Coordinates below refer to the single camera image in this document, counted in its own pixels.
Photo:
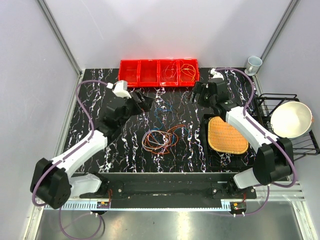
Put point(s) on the white bowl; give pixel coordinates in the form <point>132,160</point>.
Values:
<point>291,120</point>

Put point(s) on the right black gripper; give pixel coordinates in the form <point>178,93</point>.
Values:
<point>200,88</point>

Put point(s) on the woven bamboo basket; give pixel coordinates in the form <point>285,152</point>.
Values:
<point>224,138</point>

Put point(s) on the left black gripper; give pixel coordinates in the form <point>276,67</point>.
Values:
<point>144,106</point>

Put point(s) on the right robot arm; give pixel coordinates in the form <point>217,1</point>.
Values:
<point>274,155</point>

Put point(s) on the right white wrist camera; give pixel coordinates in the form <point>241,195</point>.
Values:
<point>214,74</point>

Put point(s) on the white mug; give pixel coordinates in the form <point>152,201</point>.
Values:
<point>252,66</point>

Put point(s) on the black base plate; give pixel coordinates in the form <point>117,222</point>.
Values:
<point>169,191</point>

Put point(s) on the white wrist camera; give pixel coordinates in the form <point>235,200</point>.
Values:
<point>214,74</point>
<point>120,89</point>

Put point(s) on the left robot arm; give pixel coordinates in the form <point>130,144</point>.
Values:
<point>53,182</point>

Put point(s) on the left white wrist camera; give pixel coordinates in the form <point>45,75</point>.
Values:
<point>120,89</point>

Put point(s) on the black wire dish rack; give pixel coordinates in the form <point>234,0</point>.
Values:
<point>264,106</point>

